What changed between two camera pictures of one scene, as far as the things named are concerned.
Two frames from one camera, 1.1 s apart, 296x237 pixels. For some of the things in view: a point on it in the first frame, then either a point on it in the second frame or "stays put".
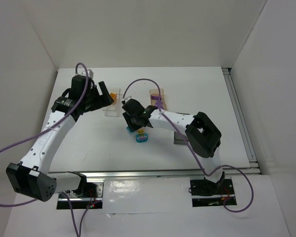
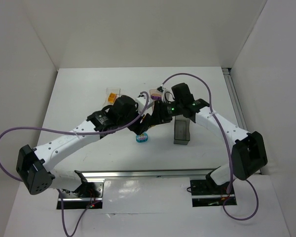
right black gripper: x=129 y=121 -> x=157 y=112
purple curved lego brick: x=156 y=96 stays put
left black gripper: x=98 y=95 -> x=140 y=125
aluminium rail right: x=253 y=166 stays put
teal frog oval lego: x=141 y=138 stays put
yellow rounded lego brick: x=113 y=95 stays put
